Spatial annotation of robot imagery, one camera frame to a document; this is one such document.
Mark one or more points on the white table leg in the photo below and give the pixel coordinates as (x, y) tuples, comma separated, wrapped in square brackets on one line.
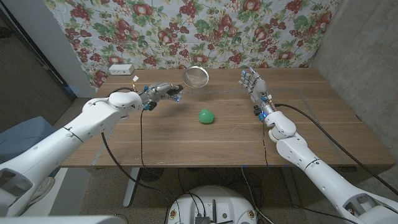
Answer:
[(131, 186)]

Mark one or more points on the dark table leg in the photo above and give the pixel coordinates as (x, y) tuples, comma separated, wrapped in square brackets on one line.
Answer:
[(293, 194)]

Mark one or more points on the grey white sneaker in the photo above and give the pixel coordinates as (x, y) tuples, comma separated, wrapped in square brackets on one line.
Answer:
[(42, 189)]

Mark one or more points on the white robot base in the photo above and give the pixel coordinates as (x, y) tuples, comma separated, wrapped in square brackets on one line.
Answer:
[(230, 202)]

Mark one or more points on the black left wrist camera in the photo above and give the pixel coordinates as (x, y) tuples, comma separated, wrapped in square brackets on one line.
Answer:
[(150, 106)]

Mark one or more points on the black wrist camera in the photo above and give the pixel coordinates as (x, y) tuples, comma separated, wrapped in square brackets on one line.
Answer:
[(150, 106), (258, 113)]

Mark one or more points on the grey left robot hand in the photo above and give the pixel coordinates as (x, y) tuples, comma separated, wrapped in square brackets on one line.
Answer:
[(160, 91)]

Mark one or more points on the floral fruit print backdrop cloth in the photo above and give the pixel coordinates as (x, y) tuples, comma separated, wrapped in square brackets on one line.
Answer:
[(186, 31)]

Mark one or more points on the blue grey bin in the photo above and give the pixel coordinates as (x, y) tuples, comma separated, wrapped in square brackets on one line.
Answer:
[(25, 137)]

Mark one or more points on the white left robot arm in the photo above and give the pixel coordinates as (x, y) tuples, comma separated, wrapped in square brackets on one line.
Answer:
[(62, 140)]

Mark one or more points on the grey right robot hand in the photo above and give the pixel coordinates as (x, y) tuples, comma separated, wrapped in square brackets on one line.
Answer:
[(256, 87)]

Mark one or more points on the white power strip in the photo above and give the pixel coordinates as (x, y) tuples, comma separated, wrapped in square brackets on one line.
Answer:
[(121, 69)]

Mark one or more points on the black round fan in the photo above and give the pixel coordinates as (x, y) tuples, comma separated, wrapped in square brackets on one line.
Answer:
[(151, 174)]

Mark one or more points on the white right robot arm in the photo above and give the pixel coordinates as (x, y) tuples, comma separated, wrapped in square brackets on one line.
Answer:
[(311, 165)]

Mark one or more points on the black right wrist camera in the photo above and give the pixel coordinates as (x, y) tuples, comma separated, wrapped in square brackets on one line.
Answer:
[(258, 113)]

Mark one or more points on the green stress ball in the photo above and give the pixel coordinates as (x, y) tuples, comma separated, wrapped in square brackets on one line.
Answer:
[(206, 116)]

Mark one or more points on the black door frame rail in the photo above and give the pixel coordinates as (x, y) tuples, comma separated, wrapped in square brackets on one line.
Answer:
[(70, 93)]

